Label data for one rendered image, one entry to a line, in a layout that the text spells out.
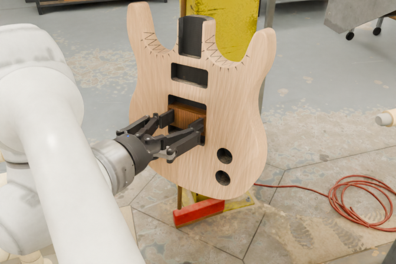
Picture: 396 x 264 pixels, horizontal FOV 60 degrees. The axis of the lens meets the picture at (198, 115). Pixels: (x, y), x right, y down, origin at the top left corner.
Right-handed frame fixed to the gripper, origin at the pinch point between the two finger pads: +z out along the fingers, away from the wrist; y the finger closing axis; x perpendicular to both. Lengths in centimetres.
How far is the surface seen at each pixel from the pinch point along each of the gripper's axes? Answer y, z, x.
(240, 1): -25, 74, 17
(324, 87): -21, 259, -72
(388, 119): 37.2, 12.1, 6.4
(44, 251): -12.2, -29.4, -20.3
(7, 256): -9.5, -36.9, -13.3
